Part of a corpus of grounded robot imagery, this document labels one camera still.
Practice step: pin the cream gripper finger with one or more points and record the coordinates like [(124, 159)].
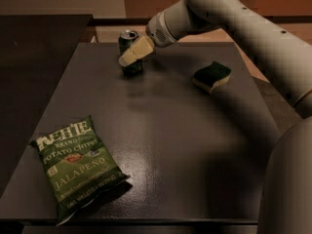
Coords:
[(142, 47)]

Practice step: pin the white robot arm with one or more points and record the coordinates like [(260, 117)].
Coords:
[(286, 61)]

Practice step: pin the dark side table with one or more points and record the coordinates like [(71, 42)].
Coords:
[(34, 52)]

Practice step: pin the green yellow sponge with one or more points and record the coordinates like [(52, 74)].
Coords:
[(211, 76)]

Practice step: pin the green jalapeno chips bag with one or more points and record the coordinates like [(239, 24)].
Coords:
[(77, 166)]

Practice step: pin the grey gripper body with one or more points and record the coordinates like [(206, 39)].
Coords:
[(156, 31)]

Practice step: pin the green soda can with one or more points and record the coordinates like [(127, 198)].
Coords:
[(125, 40)]

